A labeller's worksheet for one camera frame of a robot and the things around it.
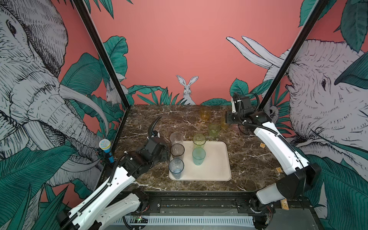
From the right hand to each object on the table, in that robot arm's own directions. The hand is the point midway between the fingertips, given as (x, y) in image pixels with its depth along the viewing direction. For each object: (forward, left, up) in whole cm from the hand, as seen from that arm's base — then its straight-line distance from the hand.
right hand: (227, 112), depth 80 cm
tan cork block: (-40, -31, -31) cm, 59 cm away
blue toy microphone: (-19, +65, -4) cm, 68 cm away
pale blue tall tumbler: (-23, +30, -22) cm, 44 cm away
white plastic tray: (-20, +5, -31) cm, 37 cm away
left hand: (-19, +35, -8) cm, 40 cm away
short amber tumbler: (+24, +9, -27) cm, 37 cm away
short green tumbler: (+7, +4, -26) cm, 27 cm away
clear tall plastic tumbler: (-7, +30, -16) cm, 35 cm away
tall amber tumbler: (+11, -4, -26) cm, 28 cm away
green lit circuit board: (-48, +46, -27) cm, 72 cm away
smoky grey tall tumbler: (-16, +29, -16) cm, 36 cm away
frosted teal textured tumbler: (-15, +16, -23) cm, 32 cm away
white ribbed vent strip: (-48, +6, -28) cm, 56 cm away
